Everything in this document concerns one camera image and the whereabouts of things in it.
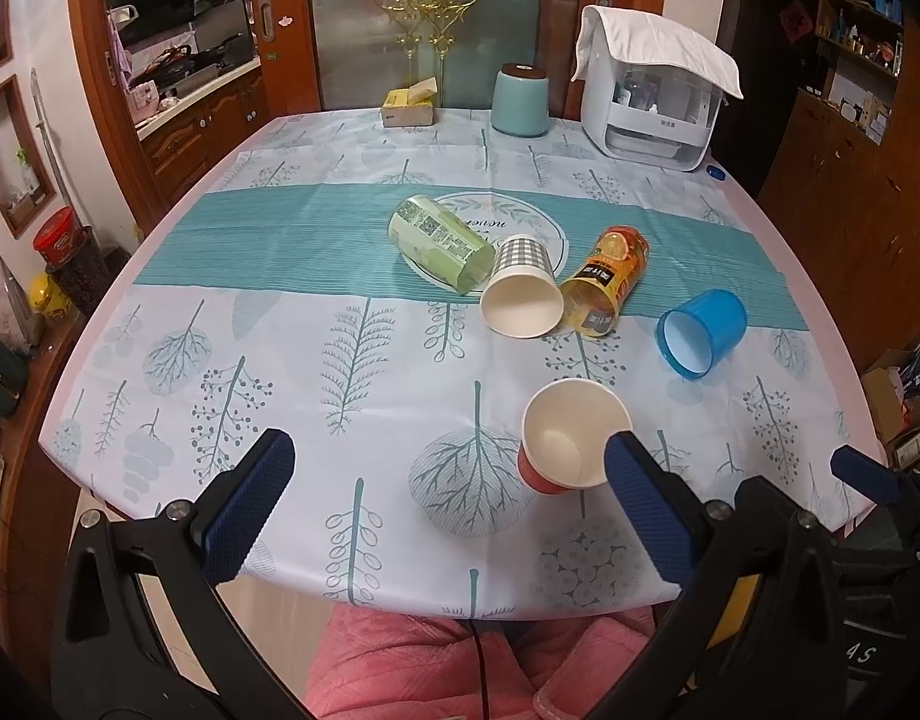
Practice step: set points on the small blue lid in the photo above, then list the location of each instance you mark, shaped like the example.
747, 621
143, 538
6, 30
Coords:
716, 172

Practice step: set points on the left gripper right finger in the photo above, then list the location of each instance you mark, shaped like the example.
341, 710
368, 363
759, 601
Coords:
756, 629

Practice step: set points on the yellow tissue box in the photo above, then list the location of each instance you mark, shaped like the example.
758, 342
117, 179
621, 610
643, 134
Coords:
410, 107

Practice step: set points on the white appliance box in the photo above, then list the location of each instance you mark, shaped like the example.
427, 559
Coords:
662, 116

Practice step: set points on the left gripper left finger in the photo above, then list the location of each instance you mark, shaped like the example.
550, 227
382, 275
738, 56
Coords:
108, 658

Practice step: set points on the tree pattern tablecloth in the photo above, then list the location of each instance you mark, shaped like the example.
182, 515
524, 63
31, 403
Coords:
275, 299

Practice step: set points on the white cloth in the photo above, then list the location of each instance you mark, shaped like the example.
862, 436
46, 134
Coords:
641, 38

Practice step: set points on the dark wooden shelf cabinet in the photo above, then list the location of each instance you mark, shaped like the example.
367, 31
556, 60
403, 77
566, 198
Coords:
835, 106

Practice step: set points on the red bucket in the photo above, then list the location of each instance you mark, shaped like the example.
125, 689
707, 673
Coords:
58, 237

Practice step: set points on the teal ceramic jar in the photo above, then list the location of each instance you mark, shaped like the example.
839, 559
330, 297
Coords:
520, 101

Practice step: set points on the yellow round object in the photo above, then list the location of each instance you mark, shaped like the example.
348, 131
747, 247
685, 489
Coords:
46, 297

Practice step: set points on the green printed cup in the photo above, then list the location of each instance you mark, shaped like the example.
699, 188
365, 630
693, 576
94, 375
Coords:
436, 241

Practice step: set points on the blue plastic cup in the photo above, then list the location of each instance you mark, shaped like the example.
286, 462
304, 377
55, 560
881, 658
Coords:
695, 336

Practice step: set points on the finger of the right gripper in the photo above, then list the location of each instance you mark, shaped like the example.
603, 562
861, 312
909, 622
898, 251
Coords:
865, 475

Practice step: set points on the wooden kitchen cabinet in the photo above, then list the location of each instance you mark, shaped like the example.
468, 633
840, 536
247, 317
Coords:
175, 85

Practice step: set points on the grey checkered paper cup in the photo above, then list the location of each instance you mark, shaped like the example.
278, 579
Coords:
521, 299

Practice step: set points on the orange printed cup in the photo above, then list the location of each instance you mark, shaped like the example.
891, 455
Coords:
594, 295

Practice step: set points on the pink quilted clothing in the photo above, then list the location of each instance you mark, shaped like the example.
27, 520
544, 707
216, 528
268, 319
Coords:
372, 664

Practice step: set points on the red paper cup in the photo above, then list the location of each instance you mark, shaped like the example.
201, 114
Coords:
565, 427

